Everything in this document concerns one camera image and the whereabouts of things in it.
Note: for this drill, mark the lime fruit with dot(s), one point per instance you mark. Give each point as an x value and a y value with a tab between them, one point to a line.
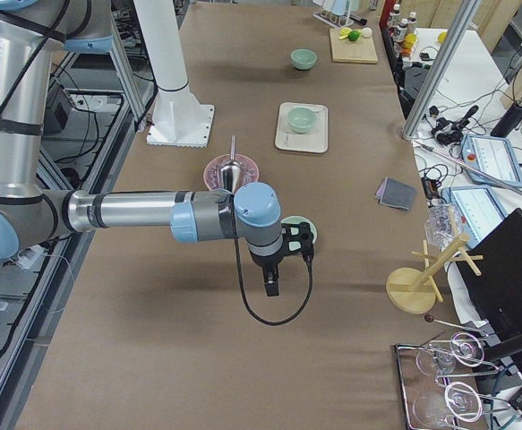
353	35

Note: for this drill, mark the upper teach pendant tablet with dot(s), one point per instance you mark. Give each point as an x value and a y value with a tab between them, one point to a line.
492	155

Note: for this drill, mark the metal glass rack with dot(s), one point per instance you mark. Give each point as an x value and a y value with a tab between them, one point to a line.
412	383

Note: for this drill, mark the clear plastic cup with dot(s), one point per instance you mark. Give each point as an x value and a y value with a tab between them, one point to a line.
443	225

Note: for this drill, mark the black water bottle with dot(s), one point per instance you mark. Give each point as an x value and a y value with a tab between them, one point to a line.
509	121

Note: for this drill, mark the green bowl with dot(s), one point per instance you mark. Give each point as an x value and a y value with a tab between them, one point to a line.
296	220
301	119
303	59

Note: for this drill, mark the green bowl on tray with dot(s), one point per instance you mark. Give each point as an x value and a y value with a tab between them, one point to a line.
301	119

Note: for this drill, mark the lower teach pendant tablet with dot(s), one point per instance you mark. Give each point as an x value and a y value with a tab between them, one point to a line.
479	208

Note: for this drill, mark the white garlic bulb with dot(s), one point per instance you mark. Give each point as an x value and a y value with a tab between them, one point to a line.
366	33

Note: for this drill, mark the cream rectangular tray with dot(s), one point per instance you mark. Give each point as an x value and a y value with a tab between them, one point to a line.
315	141

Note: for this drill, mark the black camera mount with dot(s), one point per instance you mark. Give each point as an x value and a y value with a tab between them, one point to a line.
298	238

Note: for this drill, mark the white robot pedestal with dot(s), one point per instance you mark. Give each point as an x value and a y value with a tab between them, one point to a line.
178	117

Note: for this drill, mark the black monitor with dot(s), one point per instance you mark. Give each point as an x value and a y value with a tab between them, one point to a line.
497	292

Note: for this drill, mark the grey folded cloth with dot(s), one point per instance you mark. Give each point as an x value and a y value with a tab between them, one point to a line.
395	194

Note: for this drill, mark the wine glass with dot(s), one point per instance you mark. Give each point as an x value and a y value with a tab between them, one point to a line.
442	357
449	407

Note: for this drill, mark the pink patterned bowl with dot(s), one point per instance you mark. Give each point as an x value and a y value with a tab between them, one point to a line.
249	170

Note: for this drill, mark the lower wine glass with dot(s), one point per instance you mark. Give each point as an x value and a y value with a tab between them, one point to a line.
449	407

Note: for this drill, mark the aluminium frame post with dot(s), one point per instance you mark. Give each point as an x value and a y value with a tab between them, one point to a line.
455	35

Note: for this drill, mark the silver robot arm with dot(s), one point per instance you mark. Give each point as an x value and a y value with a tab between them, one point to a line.
30	32

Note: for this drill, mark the upper wine glass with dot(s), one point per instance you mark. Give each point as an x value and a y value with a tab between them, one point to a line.
442	357

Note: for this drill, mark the teach pendant tablet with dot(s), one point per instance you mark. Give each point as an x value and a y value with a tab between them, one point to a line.
479	208
492	155

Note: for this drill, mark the wooden mug tree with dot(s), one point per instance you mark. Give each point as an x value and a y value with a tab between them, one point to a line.
415	291

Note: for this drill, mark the metal scoop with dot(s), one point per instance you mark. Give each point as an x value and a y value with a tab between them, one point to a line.
229	173

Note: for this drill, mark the wooden cutting board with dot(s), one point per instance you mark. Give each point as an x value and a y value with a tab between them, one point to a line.
361	51

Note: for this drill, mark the lemon slice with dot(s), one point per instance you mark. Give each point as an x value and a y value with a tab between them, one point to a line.
344	33

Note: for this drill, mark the white dish rack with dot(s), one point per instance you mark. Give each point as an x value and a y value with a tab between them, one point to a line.
339	13

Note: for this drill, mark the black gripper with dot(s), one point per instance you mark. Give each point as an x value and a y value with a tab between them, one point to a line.
265	261

